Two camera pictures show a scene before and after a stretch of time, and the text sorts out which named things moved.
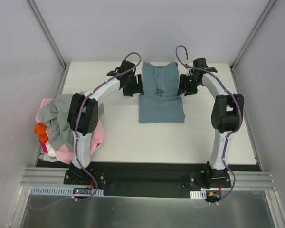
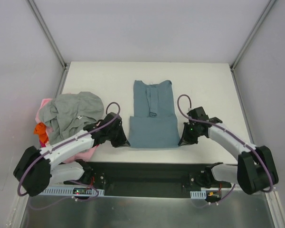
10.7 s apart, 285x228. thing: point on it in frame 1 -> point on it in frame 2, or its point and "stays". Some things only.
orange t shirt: [40, 129] stays
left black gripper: [136, 83] -> [117, 136]
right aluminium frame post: [267, 10] stays
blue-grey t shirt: [160, 103] -> [154, 124]
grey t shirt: [54, 113] stays
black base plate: [132, 178] stays
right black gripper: [183, 84] -> [188, 135]
